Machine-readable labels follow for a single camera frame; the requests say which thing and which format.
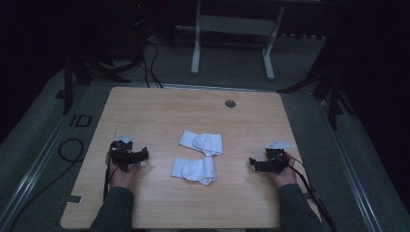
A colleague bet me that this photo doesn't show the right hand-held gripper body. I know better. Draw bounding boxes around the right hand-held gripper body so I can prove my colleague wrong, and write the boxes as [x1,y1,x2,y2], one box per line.
[257,139,295,174]

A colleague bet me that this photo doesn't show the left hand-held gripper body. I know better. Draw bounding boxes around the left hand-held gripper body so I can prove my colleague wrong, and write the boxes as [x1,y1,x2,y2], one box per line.
[108,133,141,173]

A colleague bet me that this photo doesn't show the white sock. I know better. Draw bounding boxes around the white sock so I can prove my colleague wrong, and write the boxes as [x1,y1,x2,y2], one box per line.
[169,156,218,187]
[178,129,224,158]

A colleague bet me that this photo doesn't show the person's left hand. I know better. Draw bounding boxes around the person's left hand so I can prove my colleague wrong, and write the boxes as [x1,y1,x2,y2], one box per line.
[105,154,143,191]

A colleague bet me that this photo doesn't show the person's right hand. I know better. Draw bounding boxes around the person's right hand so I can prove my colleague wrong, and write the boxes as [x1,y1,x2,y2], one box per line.
[270,152,298,189]

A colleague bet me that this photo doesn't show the black metal stand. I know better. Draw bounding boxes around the black metal stand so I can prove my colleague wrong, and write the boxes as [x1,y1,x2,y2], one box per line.
[61,18,146,116]
[276,32,357,131]

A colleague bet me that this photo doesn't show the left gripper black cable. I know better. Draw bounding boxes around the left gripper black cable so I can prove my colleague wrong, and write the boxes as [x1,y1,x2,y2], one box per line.
[102,160,119,203]

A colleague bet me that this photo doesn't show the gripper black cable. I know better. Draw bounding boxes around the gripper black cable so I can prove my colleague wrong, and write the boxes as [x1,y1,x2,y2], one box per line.
[284,156,338,232]
[102,160,119,203]

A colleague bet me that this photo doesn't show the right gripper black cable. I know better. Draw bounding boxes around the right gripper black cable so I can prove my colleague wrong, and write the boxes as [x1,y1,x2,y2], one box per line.
[284,156,338,232]

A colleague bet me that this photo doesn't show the black floor cable loop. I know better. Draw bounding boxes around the black floor cable loop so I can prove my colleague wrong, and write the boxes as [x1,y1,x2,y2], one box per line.
[6,137,85,232]

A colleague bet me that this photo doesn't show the metal floor rail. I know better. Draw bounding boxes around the metal floor rail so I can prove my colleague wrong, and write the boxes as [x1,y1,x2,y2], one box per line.
[317,96,385,232]
[0,96,91,232]

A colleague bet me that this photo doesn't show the black hanging cables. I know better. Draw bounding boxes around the black hanging cables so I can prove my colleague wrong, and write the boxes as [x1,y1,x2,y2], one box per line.
[140,35,164,89]

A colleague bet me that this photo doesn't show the white desk frame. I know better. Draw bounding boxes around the white desk frame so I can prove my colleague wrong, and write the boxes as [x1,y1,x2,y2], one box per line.
[190,0,287,81]

